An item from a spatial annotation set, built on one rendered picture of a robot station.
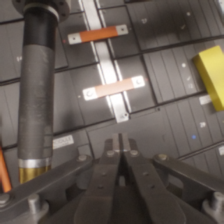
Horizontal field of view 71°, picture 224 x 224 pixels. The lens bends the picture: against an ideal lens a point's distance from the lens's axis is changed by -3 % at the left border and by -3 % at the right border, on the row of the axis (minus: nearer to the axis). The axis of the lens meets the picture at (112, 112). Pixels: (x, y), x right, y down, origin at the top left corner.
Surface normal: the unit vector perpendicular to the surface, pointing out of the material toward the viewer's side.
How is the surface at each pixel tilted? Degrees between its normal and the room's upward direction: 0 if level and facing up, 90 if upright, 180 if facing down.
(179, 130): 0
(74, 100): 0
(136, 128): 0
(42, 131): 34
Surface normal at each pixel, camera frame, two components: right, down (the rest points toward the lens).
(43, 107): 0.68, -0.08
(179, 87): 0.15, -0.10
